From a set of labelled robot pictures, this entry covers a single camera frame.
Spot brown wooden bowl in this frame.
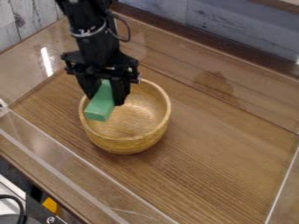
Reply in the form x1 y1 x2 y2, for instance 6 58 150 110
79 80 173 154

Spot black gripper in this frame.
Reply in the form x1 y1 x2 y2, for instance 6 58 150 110
61 33 139 106

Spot yellow and black device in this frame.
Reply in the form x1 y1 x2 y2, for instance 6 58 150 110
42 197 70 224

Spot clear acrylic tray wall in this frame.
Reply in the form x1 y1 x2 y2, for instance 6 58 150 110
0 103 181 224

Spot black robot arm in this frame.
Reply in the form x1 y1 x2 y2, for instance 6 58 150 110
55 0 139 106

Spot green rectangular block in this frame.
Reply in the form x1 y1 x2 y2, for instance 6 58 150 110
85 80 115 122

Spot black cable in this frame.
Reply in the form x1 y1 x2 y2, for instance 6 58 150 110
0 194 29 224

